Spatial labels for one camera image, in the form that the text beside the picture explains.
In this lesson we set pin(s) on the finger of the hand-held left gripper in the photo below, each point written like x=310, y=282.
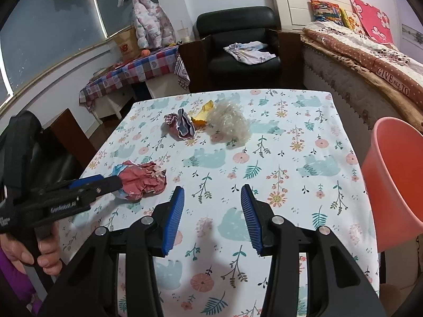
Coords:
x=105, y=186
x=86, y=182

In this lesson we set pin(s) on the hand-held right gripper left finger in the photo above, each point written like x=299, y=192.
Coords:
x=172, y=221

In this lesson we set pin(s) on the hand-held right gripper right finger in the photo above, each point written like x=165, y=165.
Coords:
x=252, y=221

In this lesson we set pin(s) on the large red paper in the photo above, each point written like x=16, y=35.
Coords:
x=145, y=180

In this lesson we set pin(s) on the pink plastic bin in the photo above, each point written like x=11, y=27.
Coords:
x=390, y=178

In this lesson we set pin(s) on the person's left forearm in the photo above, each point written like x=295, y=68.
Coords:
x=13, y=287

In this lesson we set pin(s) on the person's left hand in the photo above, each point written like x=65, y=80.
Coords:
x=49, y=254

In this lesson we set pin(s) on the brown wooden chair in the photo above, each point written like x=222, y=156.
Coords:
x=72, y=135

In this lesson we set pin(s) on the floral tablecloth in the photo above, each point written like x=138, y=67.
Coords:
x=297, y=138

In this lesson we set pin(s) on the small crumpled red paper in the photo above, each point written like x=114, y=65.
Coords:
x=183, y=125

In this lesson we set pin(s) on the clear crinkled plastic wrap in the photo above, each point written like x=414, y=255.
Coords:
x=231, y=125

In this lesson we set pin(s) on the curled orange peel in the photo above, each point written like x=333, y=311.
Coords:
x=206, y=110

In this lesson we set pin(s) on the checkered tablecloth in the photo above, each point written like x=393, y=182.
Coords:
x=132, y=69

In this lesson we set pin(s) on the red patterned white cloth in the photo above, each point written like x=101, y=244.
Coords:
x=182, y=72

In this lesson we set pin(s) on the orange fruit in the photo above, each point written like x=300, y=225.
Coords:
x=145, y=53

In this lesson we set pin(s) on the brown paper bag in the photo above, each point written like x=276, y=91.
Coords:
x=127, y=44

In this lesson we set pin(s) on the large window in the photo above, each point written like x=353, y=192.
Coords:
x=49, y=23

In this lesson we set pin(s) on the quilted bed mattress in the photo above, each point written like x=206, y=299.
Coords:
x=324, y=69

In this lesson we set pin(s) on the white printed cloth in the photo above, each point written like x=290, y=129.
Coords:
x=248, y=52

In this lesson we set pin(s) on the plastic cup with straw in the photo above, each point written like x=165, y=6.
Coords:
x=184, y=36

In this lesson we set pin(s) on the floral puffer jacket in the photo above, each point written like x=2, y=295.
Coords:
x=150, y=19

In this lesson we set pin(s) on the bed with patterned blankets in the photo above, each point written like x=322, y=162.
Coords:
x=390, y=95

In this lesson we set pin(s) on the black leather armchair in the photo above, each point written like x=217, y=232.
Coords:
x=238, y=19

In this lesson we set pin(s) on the brown dotted blanket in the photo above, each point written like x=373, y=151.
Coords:
x=370, y=56

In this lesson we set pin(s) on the white floral quilt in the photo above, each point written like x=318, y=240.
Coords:
x=357, y=39

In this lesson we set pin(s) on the white bed headboard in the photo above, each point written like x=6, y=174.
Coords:
x=294, y=3

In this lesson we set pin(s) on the colourful patterned pillow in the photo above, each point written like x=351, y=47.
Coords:
x=325, y=11

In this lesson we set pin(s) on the yellow floral pillow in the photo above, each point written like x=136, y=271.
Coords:
x=355, y=23

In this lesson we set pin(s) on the pink flower pillow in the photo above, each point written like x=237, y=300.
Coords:
x=371, y=19

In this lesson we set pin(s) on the framed wall picture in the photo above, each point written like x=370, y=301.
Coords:
x=413, y=36

